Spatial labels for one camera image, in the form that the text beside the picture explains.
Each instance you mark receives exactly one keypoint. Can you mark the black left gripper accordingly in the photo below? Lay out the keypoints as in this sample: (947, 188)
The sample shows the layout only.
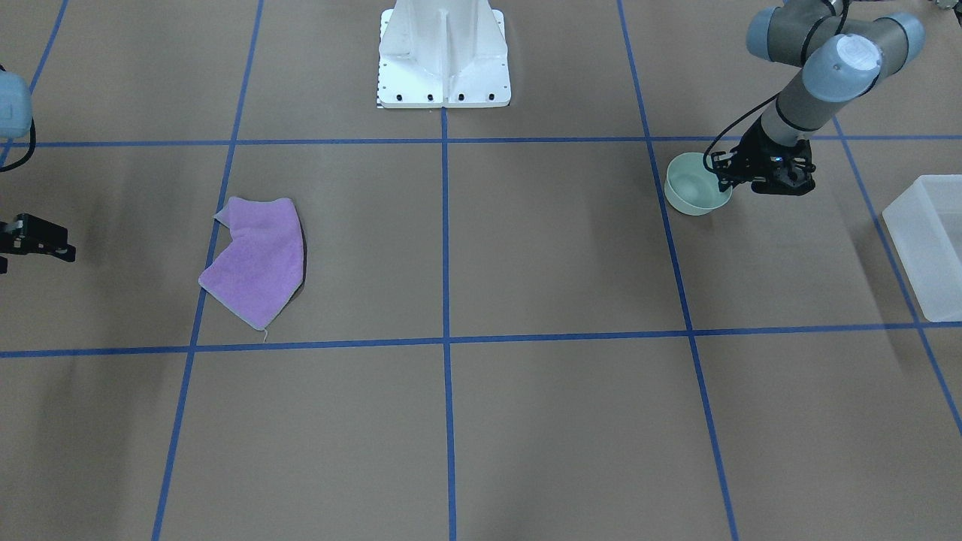
(754, 149)

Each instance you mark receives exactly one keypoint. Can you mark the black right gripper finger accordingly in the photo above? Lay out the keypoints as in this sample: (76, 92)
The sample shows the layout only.
(28, 234)

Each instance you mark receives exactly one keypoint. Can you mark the green plastic bowl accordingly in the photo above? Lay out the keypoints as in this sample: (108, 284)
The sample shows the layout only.
(691, 189)

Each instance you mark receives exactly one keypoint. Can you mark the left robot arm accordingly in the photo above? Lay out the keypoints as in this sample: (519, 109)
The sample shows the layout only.
(838, 59)

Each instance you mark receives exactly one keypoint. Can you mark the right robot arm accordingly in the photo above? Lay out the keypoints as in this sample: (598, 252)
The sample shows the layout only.
(17, 121)

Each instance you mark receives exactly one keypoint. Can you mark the translucent plastic box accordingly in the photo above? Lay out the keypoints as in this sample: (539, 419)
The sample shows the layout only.
(924, 222)

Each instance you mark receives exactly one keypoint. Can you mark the purple cloth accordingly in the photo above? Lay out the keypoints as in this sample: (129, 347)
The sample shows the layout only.
(263, 265)

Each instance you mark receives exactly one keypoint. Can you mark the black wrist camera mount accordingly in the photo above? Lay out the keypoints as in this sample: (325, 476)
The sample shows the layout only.
(784, 170)

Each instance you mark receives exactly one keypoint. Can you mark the white pedestal column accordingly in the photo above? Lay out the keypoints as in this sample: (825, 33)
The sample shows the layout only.
(443, 54)

